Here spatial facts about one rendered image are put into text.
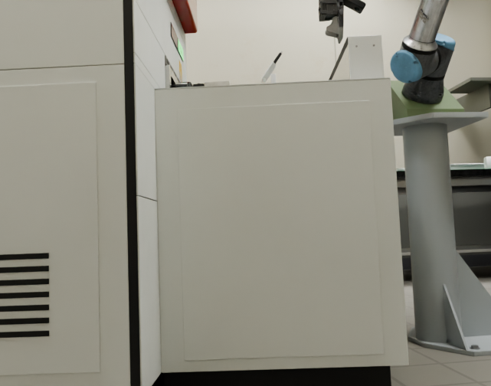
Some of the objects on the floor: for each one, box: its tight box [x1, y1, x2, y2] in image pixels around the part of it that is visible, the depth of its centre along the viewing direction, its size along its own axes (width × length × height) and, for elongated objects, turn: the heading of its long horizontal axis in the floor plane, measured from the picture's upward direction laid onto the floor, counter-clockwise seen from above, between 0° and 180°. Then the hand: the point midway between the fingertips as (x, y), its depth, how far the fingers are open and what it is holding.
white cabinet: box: [155, 79, 409, 386], centre depth 175 cm, size 64×96×82 cm
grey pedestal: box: [393, 112, 491, 356], centre depth 187 cm, size 51×44×82 cm
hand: (341, 39), depth 178 cm, fingers closed
